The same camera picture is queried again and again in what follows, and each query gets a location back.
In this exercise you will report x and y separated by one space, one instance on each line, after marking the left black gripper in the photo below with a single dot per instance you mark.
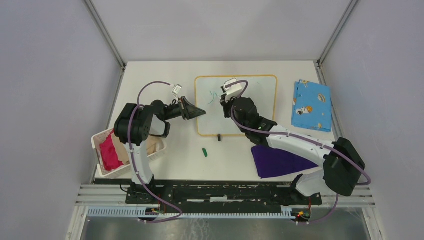
193 111

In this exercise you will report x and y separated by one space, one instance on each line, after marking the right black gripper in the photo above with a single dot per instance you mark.
226 104

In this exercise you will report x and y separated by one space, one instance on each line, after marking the yellow framed whiteboard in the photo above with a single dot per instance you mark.
262 89

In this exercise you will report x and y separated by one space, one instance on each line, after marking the green marker cap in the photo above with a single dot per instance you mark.
205 153

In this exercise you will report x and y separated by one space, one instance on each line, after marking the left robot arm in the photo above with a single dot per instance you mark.
136 123

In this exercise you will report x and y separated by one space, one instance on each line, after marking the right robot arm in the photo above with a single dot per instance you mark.
340 163

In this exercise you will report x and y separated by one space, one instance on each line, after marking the white plastic basket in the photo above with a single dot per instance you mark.
98 139

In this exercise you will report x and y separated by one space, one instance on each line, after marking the tan cloth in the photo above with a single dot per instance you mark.
153 145

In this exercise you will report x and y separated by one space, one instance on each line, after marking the purple cloth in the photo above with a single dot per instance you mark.
271 163

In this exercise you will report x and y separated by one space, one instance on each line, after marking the blue cartoon cloth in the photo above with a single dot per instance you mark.
311 106

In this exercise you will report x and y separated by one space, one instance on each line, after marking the red cloth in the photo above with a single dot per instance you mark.
109 155

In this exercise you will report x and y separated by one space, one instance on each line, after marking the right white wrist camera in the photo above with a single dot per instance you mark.
231 89

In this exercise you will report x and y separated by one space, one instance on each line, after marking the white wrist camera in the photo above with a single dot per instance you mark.
231 89
176 88

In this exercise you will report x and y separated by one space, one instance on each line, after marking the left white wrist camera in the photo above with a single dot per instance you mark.
176 88

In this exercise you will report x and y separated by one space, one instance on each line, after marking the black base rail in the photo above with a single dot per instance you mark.
219 197

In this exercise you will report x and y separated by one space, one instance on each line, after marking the white slotted cable duct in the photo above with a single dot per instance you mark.
143 212

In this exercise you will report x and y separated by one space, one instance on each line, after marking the right aluminium frame post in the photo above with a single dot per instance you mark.
337 31

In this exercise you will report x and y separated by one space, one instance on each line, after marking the aluminium frame post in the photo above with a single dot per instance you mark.
337 31
94 13

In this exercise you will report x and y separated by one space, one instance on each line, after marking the left aluminium frame post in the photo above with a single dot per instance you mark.
94 13

